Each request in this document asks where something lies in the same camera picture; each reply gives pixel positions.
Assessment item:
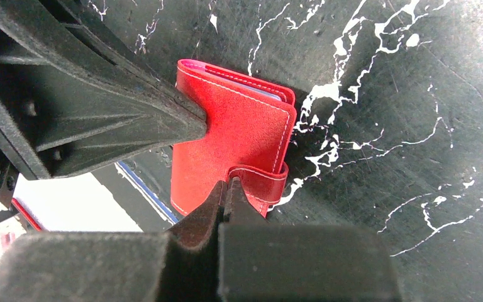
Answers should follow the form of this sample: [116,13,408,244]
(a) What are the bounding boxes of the red card holder wallet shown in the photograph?
[170,59,297,216]

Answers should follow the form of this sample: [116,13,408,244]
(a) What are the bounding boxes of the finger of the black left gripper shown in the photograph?
[37,1,184,100]
[0,1,206,180]

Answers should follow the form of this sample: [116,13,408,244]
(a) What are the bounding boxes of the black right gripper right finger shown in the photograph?
[218,178,402,301]

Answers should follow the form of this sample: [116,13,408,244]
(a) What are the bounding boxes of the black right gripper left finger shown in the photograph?
[0,181,227,301]

